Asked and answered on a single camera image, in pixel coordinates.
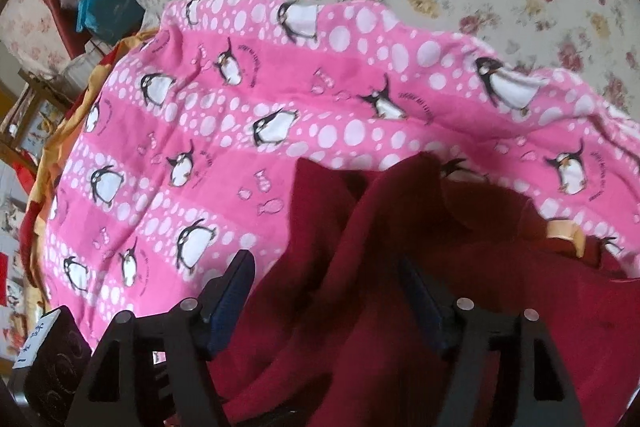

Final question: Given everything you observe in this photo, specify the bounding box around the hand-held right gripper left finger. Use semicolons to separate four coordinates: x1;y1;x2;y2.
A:
70;249;257;427

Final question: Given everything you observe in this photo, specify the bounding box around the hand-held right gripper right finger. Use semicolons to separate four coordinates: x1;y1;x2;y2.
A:
397;254;586;427

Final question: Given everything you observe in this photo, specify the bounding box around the dark red garment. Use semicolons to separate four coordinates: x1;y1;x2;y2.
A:
207;152;640;427

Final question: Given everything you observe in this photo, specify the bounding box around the pink penguin print blanket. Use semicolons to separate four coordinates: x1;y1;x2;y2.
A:
42;0;640;350

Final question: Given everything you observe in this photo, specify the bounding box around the yellow orange cloth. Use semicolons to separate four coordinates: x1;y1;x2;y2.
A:
20;29;162;323

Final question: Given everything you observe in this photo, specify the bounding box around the wooden stool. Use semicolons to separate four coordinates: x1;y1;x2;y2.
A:
0;66;72;168

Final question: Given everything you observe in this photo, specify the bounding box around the red frame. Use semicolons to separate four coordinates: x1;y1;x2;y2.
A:
27;0;94;58

